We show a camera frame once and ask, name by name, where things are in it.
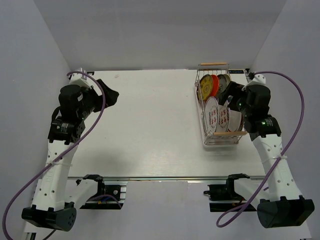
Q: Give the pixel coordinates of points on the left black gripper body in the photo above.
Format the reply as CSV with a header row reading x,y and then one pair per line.
x,y
93,102

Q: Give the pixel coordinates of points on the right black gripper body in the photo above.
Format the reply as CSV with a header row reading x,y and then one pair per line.
x,y
238,102

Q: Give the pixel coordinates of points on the white green-rimmed plate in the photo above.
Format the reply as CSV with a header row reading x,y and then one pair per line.
x,y
235,121
223,118

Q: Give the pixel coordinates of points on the white plate red characters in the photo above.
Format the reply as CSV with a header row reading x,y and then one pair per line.
x,y
210,118

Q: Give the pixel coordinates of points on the orange plastic plate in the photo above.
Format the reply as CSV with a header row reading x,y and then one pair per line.
x,y
215,85

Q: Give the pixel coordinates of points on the blue floral plate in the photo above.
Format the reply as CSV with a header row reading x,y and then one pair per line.
x,y
222,83

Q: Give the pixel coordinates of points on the yellow patterned plate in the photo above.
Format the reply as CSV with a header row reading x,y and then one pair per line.
x,y
206,86

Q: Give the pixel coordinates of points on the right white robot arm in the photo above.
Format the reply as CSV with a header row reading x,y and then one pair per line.
x,y
277,200

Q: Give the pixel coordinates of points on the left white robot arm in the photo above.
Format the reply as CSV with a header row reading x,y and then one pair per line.
x,y
51,207

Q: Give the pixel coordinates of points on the cream floral plate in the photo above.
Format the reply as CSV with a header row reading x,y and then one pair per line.
x,y
227,80

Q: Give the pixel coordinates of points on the white drip tray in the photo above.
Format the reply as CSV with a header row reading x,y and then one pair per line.
x,y
216,141

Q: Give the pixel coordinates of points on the metal wire dish rack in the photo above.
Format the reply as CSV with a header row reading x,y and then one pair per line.
x,y
237,75

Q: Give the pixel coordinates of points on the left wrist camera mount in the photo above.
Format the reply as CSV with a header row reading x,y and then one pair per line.
x,y
80,79

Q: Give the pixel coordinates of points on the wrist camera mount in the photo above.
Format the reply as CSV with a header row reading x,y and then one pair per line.
x,y
80,79
255,79

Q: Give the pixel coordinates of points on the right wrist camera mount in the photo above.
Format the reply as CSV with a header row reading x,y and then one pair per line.
x,y
255,79

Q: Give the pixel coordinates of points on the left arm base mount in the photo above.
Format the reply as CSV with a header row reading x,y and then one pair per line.
x,y
106,195

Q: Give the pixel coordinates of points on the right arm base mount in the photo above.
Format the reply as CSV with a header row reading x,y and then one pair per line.
x,y
222,197

